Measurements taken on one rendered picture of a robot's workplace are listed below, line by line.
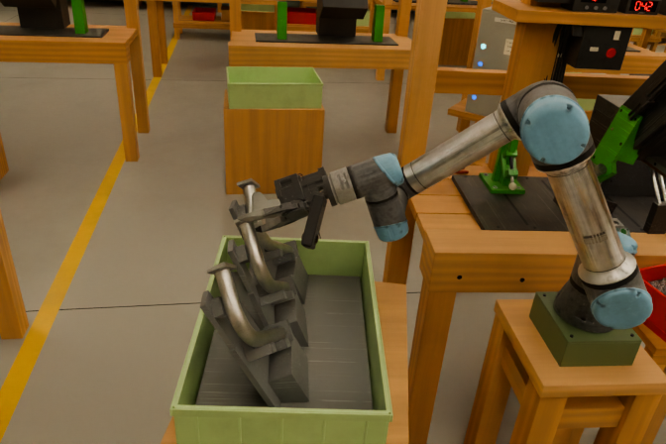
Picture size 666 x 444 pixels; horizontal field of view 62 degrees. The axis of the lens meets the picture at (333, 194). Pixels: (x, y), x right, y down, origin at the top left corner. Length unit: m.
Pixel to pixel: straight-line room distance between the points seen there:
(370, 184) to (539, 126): 0.36
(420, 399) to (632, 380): 0.81
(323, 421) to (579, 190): 0.66
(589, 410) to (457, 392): 1.05
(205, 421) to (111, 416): 1.34
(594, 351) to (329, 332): 0.64
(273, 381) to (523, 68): 1.48
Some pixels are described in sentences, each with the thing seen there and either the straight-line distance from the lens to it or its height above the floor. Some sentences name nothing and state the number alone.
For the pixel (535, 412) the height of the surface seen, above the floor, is 0.75.
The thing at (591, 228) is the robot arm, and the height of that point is 1.26.
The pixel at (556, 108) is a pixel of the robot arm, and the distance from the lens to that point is 1.08.
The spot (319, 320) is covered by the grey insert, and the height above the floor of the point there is 0.85.
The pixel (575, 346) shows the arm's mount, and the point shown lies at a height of 0.92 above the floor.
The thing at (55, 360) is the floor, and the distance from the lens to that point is 2.77.
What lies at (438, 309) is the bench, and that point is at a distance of 1.84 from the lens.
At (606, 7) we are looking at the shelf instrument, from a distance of 2.17.
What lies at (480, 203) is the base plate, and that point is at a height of 0.90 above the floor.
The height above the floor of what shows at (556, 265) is 0.86.
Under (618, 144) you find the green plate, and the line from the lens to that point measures 2.05.
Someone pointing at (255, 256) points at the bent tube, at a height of 1.13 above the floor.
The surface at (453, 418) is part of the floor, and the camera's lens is 2.46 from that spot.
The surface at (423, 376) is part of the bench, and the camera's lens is 2.02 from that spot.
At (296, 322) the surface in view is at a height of 0.92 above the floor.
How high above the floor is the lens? 1.80
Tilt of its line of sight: 27 degrees down
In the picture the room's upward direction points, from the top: 4 degrees clockwise
